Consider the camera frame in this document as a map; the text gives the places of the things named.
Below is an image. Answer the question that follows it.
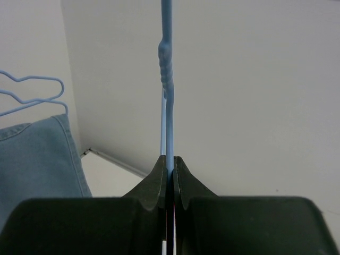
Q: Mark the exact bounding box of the blue wire hanger with denim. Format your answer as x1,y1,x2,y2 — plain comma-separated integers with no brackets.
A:
0,98,69,117

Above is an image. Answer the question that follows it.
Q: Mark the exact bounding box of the blue denim cloth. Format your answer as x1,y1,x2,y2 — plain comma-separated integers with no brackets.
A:
1,114,92,226

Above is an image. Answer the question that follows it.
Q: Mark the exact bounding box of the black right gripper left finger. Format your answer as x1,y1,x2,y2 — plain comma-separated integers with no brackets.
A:
1,156,167,254

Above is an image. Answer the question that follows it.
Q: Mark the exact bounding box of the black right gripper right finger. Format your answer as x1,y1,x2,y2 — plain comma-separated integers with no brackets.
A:
173,157,339,254

